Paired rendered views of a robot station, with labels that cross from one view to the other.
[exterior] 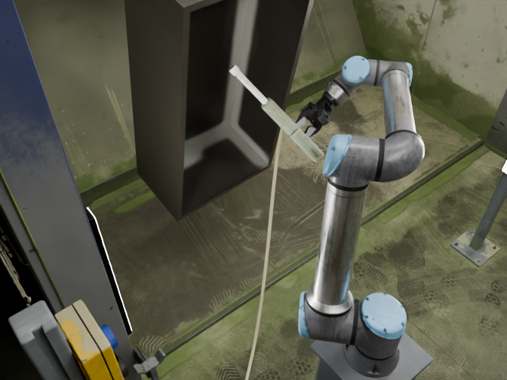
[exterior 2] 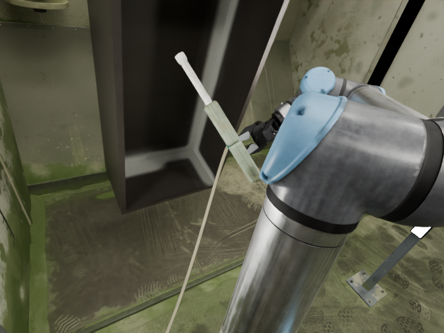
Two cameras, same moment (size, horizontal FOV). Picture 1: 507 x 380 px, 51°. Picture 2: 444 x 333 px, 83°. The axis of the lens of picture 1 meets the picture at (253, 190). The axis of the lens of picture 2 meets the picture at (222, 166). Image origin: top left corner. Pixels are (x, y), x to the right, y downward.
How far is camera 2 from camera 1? 1.14 m
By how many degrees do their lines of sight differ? 9
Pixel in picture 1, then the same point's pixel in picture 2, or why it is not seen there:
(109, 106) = not seen: hidden behind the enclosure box
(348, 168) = (330, 168)
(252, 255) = (186, 255)
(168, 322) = (92, 304)
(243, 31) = (213, 68)
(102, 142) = (100, 145)
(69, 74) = (88, 90)
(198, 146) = (163, 159)
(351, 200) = (314, 252)
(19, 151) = not seen: outside the picture
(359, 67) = (323, 78)
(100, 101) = not seen: hidden behind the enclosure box
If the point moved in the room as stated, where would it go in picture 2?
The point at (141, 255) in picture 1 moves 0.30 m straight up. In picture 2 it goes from (98, 236) to (91, 205)
